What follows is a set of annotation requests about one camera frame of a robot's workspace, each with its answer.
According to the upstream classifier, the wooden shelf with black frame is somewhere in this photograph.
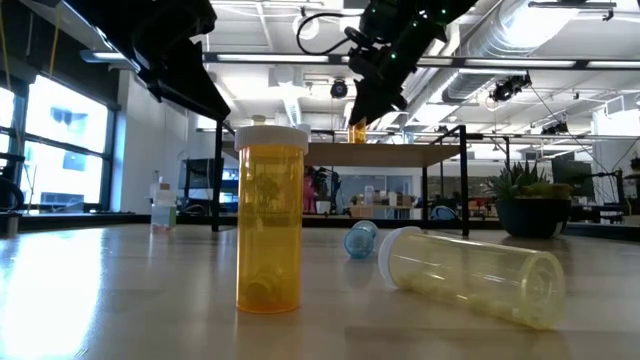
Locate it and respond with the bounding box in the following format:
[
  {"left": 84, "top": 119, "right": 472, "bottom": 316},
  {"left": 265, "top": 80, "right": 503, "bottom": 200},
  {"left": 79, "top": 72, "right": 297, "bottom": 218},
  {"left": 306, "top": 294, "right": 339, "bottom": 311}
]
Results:
[{"left": 209, "top": 119, "right": 471, "bottom": 237}]

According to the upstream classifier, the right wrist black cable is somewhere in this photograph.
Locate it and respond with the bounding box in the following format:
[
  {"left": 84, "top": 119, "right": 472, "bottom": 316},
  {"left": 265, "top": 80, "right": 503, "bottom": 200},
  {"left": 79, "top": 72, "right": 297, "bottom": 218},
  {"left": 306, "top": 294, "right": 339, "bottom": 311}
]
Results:
[{"left": 296, "top": 11, "right": 369, "bottom": 56}]

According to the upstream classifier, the blue round object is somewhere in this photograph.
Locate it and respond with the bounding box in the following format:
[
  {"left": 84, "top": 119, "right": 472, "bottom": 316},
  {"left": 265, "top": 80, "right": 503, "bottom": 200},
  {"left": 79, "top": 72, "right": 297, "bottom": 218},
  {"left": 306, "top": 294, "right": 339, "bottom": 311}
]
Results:
[{"left": 430, "top": 204, "right": 459, "bottom": 221}]

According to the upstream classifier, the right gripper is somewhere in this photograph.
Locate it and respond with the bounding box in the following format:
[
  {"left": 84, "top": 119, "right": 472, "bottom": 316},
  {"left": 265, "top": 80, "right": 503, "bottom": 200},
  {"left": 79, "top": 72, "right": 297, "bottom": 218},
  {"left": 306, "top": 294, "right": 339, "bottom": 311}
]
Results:
[{"left": 348, "top": 0, "right": 479, "bottom": 126}]

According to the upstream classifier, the wooden background table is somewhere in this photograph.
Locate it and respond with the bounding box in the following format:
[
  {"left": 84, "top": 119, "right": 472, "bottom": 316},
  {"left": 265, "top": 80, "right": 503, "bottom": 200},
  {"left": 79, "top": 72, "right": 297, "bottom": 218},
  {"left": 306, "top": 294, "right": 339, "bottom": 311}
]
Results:
[{"left": 348, "top": 203, "right": 426, "bottom": 220}]

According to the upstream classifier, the white round ceiling fixture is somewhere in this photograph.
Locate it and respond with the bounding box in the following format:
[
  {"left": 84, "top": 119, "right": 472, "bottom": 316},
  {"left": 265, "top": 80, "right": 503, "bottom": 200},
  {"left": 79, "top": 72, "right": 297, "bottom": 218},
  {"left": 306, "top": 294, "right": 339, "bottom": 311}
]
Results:
[{"left": 293, "top": 14, "right": 321, "bottom": 41}]

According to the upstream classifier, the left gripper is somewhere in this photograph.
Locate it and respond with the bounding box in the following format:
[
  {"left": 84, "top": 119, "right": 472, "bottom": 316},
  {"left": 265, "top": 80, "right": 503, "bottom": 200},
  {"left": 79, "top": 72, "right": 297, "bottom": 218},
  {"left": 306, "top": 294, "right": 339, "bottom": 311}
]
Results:
[{"left": 64, "top": 0, "right": 232, "bottom": 122}]

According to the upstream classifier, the clear bottle with green label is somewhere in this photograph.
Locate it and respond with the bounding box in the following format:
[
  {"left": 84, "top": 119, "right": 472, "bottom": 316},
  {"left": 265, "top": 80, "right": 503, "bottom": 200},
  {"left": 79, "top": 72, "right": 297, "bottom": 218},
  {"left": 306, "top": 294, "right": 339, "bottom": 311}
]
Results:
[{"left": 149, "top": 189, "right": 178, "bottom": 234}]

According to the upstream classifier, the black overhead light bar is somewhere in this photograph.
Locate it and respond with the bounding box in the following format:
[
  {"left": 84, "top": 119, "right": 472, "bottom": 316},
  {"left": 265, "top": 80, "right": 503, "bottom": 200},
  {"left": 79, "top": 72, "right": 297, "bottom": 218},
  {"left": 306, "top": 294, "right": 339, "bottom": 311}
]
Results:
[{"left": 79, "top": 48, "right": 640, "bottom": 72}]

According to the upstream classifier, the black monitor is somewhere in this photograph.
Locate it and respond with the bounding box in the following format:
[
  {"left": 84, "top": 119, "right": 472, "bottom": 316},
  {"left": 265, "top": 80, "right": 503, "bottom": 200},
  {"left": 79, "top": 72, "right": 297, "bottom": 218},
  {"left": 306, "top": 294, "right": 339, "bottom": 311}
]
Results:
[
  {"left": 179, "top": 158, "right": 216, "bottom": 191},
  {"left": 551, "top": 158, "right": 596, "bottom": 187}
]

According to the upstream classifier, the green round container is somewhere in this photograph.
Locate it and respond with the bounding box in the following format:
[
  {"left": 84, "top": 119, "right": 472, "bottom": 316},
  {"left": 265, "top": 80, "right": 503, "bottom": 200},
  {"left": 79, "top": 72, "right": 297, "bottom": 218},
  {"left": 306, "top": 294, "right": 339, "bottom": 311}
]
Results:
[{"left": 482, "top": 159, "right": 575, "bottom": 239}]

